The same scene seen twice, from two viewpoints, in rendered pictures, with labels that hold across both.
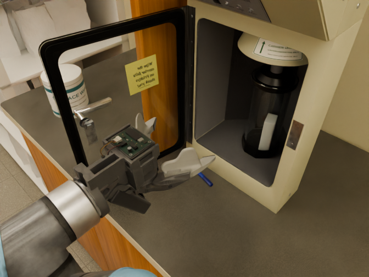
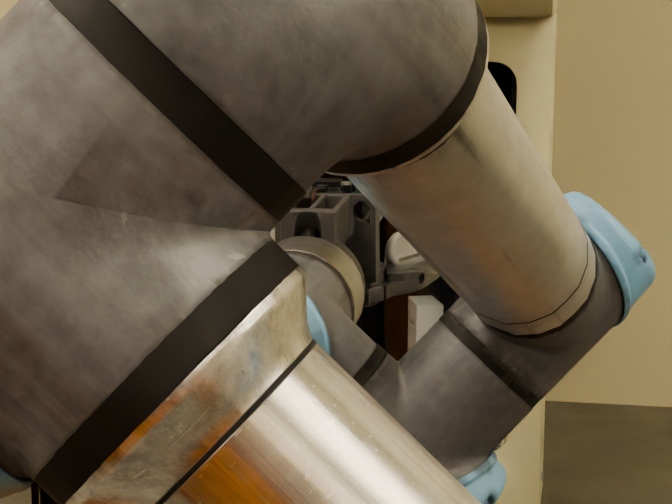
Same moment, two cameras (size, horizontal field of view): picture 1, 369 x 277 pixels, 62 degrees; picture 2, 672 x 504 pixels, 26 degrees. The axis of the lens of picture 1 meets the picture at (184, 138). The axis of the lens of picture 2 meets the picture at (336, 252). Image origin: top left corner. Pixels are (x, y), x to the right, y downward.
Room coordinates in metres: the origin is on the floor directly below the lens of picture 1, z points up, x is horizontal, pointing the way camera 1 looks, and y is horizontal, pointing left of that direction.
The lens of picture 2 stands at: (-0.49, 0.64, 1.46)
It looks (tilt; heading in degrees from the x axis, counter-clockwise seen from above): 12 degrees down; 326
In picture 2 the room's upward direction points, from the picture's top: straight up
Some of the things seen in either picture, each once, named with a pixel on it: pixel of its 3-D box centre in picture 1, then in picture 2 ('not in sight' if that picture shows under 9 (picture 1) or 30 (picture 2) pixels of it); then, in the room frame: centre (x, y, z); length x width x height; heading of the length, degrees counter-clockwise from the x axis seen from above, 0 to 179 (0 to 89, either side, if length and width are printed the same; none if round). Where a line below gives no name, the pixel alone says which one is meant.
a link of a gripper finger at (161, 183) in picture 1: (162, 176); (388, 275); (0.33, 0.04, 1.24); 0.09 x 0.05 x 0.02; 100
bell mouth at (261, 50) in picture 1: (281, 34); not in sight; (0.63, -0.20, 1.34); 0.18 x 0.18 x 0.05
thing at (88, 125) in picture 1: (90, 132); not in sight; (0.50, 0.20, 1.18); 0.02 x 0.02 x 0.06; 36
